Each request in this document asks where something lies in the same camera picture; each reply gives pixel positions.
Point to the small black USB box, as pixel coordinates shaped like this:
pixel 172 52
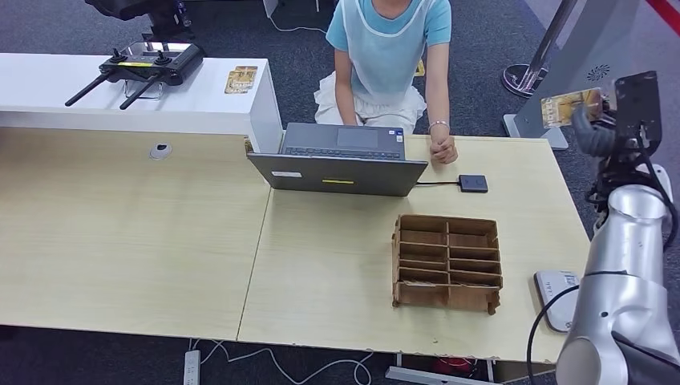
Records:
pixel 473 183

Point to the person's left hand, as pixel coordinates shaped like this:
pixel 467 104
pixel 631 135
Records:
pixel 445 150

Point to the person's left forearm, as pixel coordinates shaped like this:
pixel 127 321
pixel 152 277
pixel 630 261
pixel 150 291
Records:
pixel 438 101

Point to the red object under desk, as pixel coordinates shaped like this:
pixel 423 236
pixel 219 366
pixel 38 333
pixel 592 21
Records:
pixel 457 365

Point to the person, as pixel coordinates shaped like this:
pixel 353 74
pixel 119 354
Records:
pixel 385 58

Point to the grey metal desk foot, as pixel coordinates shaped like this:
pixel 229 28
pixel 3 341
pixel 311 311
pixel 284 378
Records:
pixel 435 378

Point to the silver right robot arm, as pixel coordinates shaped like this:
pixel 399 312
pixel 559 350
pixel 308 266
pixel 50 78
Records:
pixel 621 297

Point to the brown wooden card organizer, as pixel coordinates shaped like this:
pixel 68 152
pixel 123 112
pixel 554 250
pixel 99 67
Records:
pixel 446 297

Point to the gold patterned key card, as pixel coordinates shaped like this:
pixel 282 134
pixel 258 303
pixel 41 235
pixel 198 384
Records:
pixel 247 72
pixel 236 85

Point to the person's right forearm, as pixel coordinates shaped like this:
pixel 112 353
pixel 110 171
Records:
pixel 344 101

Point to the white card reader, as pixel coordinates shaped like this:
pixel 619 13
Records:
pixel 552 297

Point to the white power strip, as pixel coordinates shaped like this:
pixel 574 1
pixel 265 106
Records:
pixel 192 367

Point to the black remote controller with antennas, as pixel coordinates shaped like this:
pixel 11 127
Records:
pixel 159 61

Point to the round grey desk grommet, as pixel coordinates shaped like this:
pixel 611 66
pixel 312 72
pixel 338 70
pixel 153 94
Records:
pixel 160 151

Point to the chrome stanchion post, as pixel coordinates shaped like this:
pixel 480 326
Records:
pixel 523 79

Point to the white reception counter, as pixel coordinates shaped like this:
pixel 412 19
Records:
pixel 202 109

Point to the black tripod equipment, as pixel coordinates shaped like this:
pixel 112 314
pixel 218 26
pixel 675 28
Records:
pixel 159 16

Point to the small yellow object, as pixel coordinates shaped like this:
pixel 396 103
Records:
pixel 420 69

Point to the gold patterned ID card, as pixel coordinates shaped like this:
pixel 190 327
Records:
pixel 566 109

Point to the grey kiosk stand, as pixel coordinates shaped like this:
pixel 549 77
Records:
pixel 579 48

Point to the red barrier belt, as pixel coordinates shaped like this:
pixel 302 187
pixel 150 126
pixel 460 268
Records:
pixel 667 8

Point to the grey laptop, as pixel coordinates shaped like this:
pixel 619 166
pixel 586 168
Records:
pixel 340 172

